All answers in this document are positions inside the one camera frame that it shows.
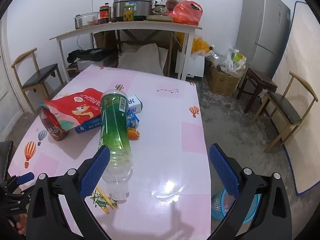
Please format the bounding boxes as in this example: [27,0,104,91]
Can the pale shallow plate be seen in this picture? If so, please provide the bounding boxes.
[146,15,173,22]

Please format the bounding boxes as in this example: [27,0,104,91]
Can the green plastic bottle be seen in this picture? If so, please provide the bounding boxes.
[98,89,133,201]

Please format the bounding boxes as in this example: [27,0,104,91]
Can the blue white toothpaste box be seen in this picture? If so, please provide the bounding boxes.
[75,94,143,134]

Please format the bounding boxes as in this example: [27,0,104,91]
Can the dark sauce jar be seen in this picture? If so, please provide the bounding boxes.
[99,5,110,25]

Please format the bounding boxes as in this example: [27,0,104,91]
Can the grey sack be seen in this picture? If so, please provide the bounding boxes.
[117,43,168,75]

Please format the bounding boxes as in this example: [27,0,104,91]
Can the red plastic bag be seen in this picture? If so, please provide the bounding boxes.
[172,0,203,26]

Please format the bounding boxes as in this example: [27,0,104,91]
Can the silver rice cooker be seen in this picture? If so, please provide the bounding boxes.
[113,0,153,22]

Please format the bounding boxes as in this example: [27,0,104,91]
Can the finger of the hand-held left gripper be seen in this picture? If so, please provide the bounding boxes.
[3,172,35,196]

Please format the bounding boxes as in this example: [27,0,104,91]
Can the yellow plastic bag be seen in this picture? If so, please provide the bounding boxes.
[191,37,210,55]

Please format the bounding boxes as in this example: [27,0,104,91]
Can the black bag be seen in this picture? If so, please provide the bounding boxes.
[67,48,118,63]

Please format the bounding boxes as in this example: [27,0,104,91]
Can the blue snack wrapper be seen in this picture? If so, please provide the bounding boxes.
[126,112,140,128]

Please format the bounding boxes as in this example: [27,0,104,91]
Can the glass jar dark contents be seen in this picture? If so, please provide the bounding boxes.
[151,1,169,16]

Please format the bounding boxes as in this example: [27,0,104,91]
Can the pink printed tablecloth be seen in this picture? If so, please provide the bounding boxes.
[7,64,217,240]

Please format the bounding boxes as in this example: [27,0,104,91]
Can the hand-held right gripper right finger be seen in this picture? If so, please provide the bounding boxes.
[209,143,293,240]

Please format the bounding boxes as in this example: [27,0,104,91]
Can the white door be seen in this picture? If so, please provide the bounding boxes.
[0,15,24,140]

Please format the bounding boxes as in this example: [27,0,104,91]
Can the dark wooden stool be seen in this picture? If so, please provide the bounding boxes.
[236,67,278,114]

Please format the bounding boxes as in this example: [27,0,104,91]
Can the small brown cardboard box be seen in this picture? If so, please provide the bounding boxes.
[94,31,118,49]

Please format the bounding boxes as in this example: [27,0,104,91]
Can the orange snack wrapper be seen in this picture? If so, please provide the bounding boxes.
[127,127,140,140]

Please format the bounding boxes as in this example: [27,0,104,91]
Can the person's left hand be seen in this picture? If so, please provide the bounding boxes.
[14,214,27,237]

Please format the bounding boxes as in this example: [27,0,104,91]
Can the red snack bag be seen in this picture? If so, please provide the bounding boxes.
[39,88,103,132]

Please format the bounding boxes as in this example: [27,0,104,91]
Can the blue plastic basket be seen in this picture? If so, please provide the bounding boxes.
[211,189,262,224]

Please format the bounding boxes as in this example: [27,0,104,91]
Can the white chest cabinet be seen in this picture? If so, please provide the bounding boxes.
[175,51,205,79]

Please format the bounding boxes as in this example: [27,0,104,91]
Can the yellow pickle jar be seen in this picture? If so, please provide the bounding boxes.
[123,3,135,22]

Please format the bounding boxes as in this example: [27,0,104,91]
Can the red drink can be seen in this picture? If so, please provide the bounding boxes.
[39,110,69,142]

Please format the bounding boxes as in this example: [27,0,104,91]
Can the clear glass container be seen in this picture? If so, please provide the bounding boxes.
[74,12,100,29]

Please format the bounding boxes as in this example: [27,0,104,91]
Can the grey refrigerator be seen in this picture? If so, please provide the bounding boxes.
[235,0,292,94]

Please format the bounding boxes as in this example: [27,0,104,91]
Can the white mattress blue edge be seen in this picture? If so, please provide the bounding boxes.
[271,0,320,196]

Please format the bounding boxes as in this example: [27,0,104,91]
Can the clear plastic bag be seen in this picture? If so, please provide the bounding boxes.
[207,52,233,73]

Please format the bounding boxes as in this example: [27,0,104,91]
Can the green white plastic bag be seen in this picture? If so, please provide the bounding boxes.
[226,48,247,70]

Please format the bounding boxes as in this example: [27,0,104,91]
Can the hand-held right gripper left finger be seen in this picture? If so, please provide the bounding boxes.
[26,145,111,240]

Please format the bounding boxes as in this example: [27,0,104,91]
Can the white side table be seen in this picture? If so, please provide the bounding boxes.
[49,21,202,85]

